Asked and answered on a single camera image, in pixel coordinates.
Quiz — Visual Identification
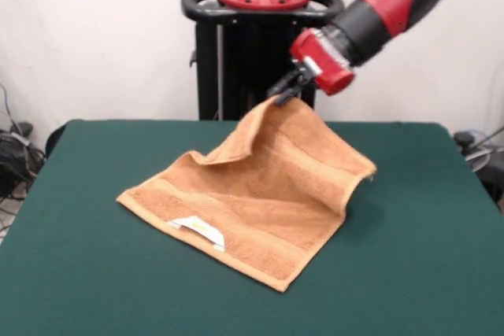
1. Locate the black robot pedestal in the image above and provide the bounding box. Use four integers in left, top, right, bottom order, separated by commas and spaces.
180, 0, 346, 122

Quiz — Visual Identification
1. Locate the orange terry towel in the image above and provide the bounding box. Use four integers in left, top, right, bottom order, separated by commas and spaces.
116, 96, 378, 294

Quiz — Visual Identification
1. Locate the black cable bundle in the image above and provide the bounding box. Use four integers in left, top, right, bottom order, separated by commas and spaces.
0, 83, 46, 234

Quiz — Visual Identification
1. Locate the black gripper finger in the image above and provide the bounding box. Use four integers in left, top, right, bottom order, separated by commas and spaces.
269, 68, 305, 98
275, 75, 313, 109

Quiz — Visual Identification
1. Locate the dark green table cloth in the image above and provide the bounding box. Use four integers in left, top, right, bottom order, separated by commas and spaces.
0, 118, 504, 336

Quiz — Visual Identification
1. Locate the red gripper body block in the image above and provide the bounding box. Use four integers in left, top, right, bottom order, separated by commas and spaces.
290, 28, 356, 97

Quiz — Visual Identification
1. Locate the black floor object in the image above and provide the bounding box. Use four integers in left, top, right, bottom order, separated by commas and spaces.
478, 162, 504, 205

